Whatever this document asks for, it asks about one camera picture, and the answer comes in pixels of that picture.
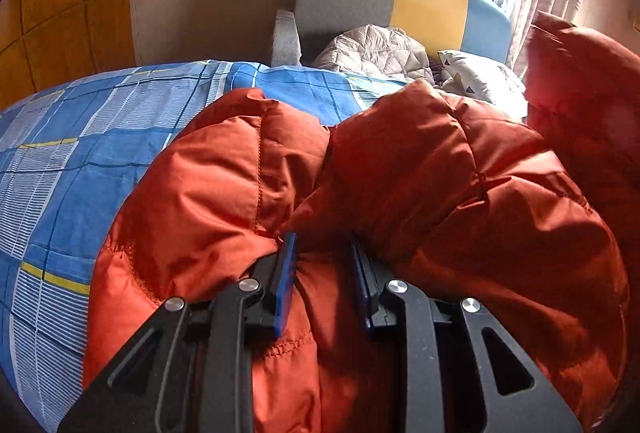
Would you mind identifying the orange down puffer jacket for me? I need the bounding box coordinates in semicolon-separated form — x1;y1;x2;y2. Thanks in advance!
84;14;639;432

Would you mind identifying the blue plaid bed sheet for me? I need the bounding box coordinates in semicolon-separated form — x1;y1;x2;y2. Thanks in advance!
0;60;400;432

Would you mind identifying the white printed pillow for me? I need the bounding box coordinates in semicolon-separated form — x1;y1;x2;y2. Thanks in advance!
438;50;528;122

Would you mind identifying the orange wooden wardrobe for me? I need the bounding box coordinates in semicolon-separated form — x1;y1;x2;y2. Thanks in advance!
1;0;136;107

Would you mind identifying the grey yellow blue headboard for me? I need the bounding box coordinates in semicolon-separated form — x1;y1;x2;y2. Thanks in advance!
294;0;511;64

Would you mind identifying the grey bed side rail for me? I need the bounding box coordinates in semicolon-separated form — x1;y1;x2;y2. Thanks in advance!
271;8;302;67

